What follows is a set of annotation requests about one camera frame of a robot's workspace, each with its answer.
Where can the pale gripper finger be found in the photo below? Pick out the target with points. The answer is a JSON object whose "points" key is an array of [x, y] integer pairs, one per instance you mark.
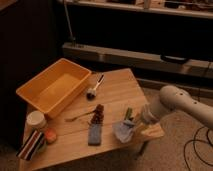
{"points": [[139, 128]]}

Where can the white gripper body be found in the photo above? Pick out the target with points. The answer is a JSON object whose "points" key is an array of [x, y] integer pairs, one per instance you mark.
{"points": [[146, 116]]}

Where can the blue-grey towel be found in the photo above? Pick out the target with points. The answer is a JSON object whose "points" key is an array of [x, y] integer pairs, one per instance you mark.
{"points": [[123, 130]]}

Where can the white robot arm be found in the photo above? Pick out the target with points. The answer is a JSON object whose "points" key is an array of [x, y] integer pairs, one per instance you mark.
{"points": [[169, 99]]}

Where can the green pepper toy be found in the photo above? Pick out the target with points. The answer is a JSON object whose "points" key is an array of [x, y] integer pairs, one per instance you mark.
{"points": [[128, 115]]}

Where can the wooden table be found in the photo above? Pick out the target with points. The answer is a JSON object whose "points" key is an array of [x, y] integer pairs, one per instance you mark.
{"points": [[118, 91]]}

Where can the brown and blue scrub brush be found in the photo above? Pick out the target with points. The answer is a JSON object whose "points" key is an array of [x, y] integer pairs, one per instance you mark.
{"points": [[95, 128]]}

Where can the orange ball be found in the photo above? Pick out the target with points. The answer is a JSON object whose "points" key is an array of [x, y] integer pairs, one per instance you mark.
{"points": [[50, 136]]}

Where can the yellow plastic bin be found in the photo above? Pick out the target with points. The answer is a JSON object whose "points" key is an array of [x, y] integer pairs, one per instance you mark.
{"points": [[55, 87]]}

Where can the metal pole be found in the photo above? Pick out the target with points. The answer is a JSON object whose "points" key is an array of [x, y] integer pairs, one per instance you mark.
{"points": [[71, 36]]}

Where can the white round container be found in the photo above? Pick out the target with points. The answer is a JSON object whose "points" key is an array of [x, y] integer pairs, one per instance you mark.
{"points": [[36, 120]]}

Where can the striped cloth block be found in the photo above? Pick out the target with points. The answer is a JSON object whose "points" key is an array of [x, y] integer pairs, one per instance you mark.
{"points": [[31, 145]]}

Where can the black handle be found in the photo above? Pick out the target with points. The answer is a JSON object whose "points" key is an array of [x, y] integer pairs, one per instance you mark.
{"points": [[174, 60]]}

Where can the metal shelf rail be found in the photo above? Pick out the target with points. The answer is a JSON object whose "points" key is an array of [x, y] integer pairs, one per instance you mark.
{"points": [[136, 59]]}

